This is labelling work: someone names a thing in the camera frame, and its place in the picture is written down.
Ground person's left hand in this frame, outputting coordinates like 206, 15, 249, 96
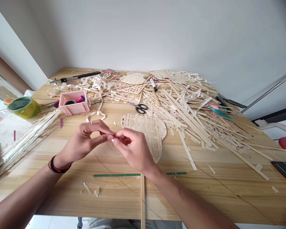
54, 119, 115, 168

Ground person's right hand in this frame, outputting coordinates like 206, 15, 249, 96
111, 128, 162, 177

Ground heart-shaped woven bamboo mat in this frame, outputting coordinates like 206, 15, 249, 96
121, 113, 168, 164

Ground green flat strip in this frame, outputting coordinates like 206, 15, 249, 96
93, 172, 188, 178

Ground looped bamboo ribbon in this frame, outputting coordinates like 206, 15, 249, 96
86, 110, 107, 124

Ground pink plastic box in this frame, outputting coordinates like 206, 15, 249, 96
59, 90, 91, 116

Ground black scissors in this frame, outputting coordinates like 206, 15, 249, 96
127, 101, 148, 114

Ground small bamboo shavings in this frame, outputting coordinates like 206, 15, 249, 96
80, 181, 102, 198

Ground long bamboo stick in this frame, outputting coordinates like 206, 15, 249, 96
140, 175, 146, 229

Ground square woven bamboo mat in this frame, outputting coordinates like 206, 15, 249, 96
119, 84, 145, 95

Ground green adhesive tape roll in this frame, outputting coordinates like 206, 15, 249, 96
7, 96, 42, 119

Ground pile of curled bamboo ribbons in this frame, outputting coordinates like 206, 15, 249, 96
47, 73, 117, 102

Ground black marker pen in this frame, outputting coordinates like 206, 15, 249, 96
149, 78, 159, 93

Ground pile of cut bamboo strips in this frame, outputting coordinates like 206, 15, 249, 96
85, 68, 286, 181

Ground person's body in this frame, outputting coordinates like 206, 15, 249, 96
77, 216, 183, 229

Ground round woven bamboo mat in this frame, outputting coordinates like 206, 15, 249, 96
120, 72, 146, 85

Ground bundle of coloured strips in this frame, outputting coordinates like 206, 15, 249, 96
99, 68, 126, 80

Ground outlined woven bamboo mat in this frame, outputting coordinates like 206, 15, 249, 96
149, 69, 176, 81

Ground teal and pink tassel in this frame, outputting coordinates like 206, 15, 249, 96
207, 103, 235, 123

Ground black pliers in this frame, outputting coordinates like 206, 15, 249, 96
215, 93, 248, 109

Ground metal frame rail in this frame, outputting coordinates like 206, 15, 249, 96
242, 68, 286, 113

